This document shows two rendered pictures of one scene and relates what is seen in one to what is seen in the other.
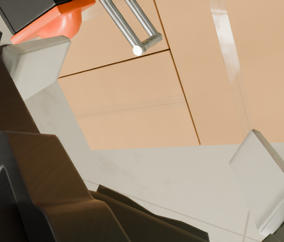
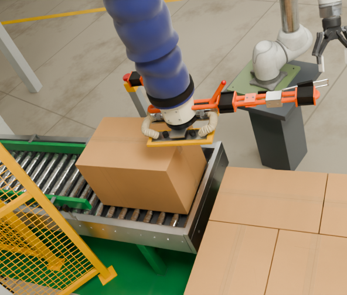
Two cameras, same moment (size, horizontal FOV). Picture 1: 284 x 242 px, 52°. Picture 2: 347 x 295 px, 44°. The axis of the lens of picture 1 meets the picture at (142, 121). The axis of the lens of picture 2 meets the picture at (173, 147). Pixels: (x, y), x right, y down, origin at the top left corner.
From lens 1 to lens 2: 201 cm
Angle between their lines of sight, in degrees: 90
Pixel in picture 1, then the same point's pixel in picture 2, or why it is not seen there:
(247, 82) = not seen: outside the picture
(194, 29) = not seen: outside the picture
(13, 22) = (310, 94)
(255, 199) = not seen: outside the picture
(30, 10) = (311, 90)
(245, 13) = not seen: outside the picture
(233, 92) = not seen: outside the picture
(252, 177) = not seen: outside the picture
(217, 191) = not seen: outside the picture
